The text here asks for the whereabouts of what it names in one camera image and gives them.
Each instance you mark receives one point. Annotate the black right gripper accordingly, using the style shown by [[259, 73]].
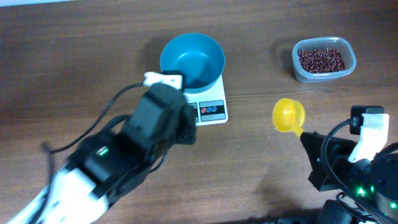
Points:
[[322, 161]]

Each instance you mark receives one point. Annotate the yellow measuring scoop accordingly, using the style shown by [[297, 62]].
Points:
[[288, 116]]

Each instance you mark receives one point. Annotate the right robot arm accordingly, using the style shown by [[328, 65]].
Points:
[[368, 186]]

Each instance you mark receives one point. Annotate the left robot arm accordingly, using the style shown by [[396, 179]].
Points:
[[109, 164]]

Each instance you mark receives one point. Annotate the white digital kitchen scale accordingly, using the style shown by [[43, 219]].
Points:
[[209, 103]]

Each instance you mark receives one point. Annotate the blue plastic bowl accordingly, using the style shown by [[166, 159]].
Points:
[[198, 57]]

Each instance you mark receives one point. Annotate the red beans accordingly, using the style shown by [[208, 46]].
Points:
[[321, 60]]

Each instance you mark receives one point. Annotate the clear plastic container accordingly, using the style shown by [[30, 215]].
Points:
[[338, 43]]

